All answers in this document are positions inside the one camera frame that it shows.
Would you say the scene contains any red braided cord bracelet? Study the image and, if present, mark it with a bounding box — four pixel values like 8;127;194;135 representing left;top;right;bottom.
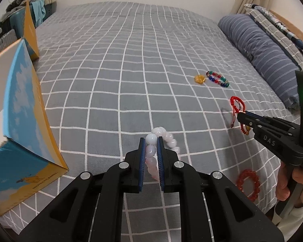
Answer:
229;95;254;136

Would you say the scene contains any red bead bracelet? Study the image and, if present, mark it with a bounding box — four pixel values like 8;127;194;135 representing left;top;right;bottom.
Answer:
236;169;261;203

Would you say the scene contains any pink white bead bracelet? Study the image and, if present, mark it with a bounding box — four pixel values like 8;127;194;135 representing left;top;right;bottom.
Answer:
144;126;181;182

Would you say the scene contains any white sleeve right forearm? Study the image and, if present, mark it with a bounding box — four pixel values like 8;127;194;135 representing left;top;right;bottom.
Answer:
272;206;303;241

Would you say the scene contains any right hand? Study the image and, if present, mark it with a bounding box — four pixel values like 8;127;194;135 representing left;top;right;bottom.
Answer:
275;162;303;208

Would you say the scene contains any blue striped pillow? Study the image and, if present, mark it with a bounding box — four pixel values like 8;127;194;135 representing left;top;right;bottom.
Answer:
218;14;300;110

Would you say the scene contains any grey plaid folded blanket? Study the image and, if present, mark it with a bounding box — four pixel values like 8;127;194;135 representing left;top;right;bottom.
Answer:
245;3;303;71

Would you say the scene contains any blue yellow cardboard box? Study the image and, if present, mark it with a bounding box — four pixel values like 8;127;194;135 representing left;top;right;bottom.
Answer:
0;9;68;216

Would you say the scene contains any wooden headboard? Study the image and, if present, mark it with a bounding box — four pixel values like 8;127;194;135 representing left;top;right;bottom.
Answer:
269;10;303;49

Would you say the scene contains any grey checked bed sheet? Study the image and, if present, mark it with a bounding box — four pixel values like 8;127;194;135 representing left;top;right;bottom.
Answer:
0;2;298;232

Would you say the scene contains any teal storage crate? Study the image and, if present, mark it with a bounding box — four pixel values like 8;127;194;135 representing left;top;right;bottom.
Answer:
8;6;25;39

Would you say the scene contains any teal cloth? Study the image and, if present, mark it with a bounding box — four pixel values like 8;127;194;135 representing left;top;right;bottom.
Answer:
31;0;46;28

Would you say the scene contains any multicolour glass bead bracelet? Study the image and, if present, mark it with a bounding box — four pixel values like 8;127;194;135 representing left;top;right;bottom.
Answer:
206;70;230;89

